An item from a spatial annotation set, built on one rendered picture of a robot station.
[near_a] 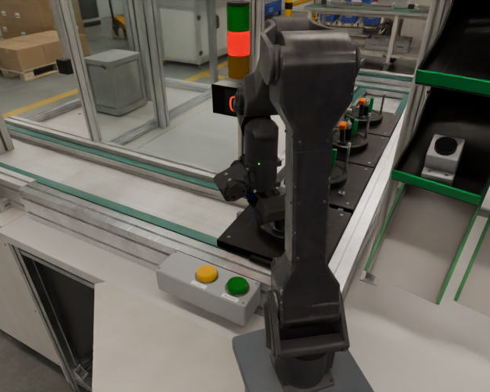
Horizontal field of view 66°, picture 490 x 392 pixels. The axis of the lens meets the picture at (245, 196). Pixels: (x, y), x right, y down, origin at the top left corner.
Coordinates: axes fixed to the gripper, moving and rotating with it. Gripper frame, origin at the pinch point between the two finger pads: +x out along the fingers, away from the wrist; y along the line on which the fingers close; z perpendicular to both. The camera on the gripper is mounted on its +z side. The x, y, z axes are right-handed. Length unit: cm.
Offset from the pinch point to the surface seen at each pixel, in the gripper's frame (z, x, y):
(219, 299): 10.5, 14.3, 6.2
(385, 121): -71, 13, -54
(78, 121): 40, 23, -121
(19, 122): 59, 13, -101
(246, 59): -7.1, -20.7, -28.0
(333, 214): -22.5, 12.7, -8.8
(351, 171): -38.4, 12.9, -25.6
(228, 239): 4.3, 12.4, -8.2
